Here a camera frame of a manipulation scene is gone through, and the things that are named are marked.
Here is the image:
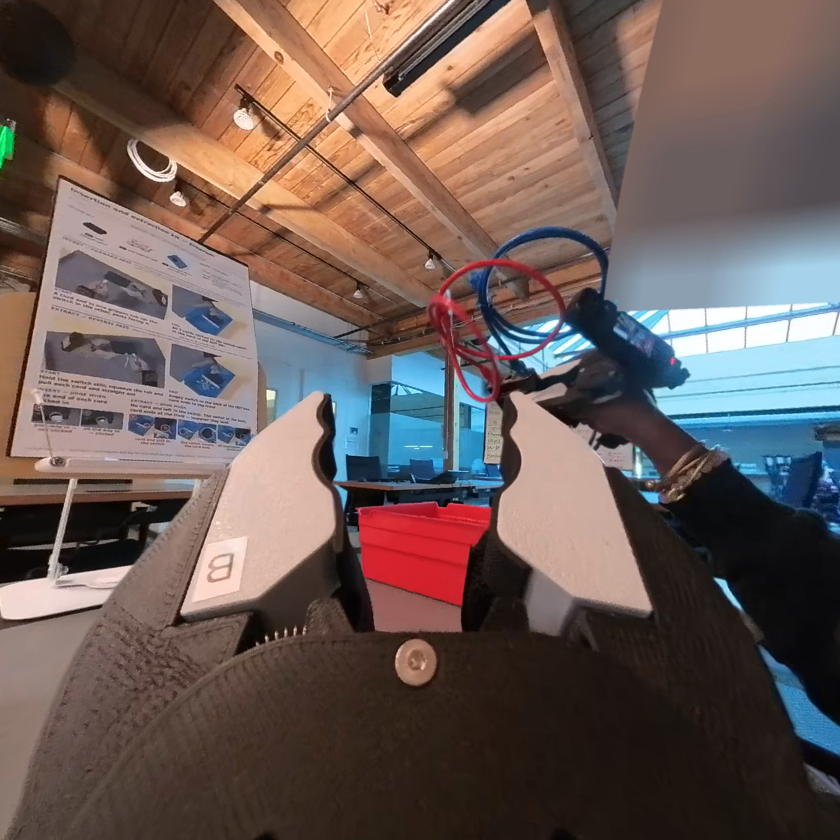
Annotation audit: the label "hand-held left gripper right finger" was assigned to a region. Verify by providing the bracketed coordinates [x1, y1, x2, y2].
[489, 392, 655, 635]

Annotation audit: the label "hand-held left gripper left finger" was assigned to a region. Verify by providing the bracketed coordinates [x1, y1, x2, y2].
[180, 392, 347, 622]

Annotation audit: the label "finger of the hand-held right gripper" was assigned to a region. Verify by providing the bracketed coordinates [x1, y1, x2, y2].
[489, 361, 585, 401]
[535, 386, 592, 414]

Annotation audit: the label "blue ethernet cable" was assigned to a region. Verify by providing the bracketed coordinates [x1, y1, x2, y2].
[469, 226, 611, 362]

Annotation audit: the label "red ethernet cable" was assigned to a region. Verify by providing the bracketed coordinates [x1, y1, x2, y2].
[428, 259, 567, 403]

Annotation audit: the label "red plastic bin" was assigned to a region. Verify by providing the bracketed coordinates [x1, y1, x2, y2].
[357, 502, 493, 606]

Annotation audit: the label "person's right forearm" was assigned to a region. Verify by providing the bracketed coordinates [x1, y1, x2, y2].
[663, 453, 840, 723]

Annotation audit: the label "person's right hand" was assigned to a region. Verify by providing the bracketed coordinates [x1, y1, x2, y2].
[577, 394, 700, 483]

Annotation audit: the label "long wooden office desk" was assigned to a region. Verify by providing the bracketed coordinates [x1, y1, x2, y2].
[336, 478, 505, 509]

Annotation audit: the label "printed instruction poster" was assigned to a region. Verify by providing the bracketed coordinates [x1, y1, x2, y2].
[7, 176, 258, 460]

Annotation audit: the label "white poster stand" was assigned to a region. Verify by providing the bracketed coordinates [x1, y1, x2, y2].
[0, 453, 227, 621]

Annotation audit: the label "wooden poster backing board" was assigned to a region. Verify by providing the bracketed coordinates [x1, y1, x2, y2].
[0, 292, 269, 462]

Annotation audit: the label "black linear light fixture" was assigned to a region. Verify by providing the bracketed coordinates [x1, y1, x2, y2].
[382, 0, 513, 98]

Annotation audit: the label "black round ceiling disc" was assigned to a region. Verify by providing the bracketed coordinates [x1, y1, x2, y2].
[0, 0, 74, 86]

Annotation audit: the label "wooden support post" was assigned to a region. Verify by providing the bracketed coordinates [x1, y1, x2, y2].
[443, 367, 462, 475]

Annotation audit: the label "gold bracelets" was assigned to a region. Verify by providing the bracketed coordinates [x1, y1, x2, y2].
[646, 443, 731, 505]

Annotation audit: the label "white cable coil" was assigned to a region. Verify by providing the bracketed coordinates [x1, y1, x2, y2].
[126, 138, 178, 183]

